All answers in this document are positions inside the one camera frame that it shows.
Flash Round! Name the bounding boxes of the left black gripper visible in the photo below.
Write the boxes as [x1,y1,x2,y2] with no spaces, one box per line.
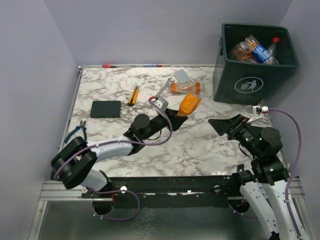
[142,108,188,141]

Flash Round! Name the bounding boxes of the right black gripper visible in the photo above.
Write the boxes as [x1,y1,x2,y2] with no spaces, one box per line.
[208,112,263,158]

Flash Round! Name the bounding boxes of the orange juice bottle patterned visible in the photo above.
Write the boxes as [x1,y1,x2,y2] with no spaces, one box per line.
[176,92,202,116]

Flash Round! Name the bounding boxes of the large orange drink bottle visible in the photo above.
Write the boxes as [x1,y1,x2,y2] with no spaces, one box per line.
[227,35,260,63]

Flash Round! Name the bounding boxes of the Pepsi bottle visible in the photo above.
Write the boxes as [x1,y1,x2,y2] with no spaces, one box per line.
[251,44,279,65]

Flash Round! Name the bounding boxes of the red label water bottle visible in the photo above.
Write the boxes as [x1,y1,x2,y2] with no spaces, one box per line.
[267,37,280,57]

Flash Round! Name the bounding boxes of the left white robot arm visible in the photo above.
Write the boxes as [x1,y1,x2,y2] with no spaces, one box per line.
[50,108,188,198]

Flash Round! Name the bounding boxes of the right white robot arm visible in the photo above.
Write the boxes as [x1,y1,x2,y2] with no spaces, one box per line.
[208,106,310,240]

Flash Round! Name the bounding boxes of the dark green plastic bin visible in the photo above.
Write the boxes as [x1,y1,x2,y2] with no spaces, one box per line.
[212,23,299,105]

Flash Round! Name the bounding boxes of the crushed orange label bottle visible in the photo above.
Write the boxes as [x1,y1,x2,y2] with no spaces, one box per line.
[170,82,205,95]

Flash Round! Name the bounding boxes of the silver wrench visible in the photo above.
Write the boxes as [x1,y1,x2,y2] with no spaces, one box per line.
[154,77,175,99]

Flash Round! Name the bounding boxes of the white power bank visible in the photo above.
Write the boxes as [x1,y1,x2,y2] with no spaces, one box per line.
[174,69,191,83]

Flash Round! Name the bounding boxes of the yellow utility knife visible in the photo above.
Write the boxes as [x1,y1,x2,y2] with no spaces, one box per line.
[127,85,140,106]

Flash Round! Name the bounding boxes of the black foam pad left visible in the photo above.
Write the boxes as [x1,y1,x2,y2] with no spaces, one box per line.
[90,100,122,119]

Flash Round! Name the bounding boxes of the red marker pen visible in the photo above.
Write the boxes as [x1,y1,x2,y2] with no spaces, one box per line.
[102,64,118,69]

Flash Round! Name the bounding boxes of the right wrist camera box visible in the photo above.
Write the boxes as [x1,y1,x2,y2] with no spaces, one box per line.
[247,105,269,123]

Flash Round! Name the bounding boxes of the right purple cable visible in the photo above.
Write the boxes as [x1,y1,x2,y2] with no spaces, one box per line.
[232,106,305,240]

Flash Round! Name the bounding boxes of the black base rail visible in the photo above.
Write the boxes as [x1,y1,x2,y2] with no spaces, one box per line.
[104,175,251,209]

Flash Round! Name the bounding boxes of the blue handled pliers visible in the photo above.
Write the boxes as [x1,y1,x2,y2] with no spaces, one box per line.
[63,119,88,145]

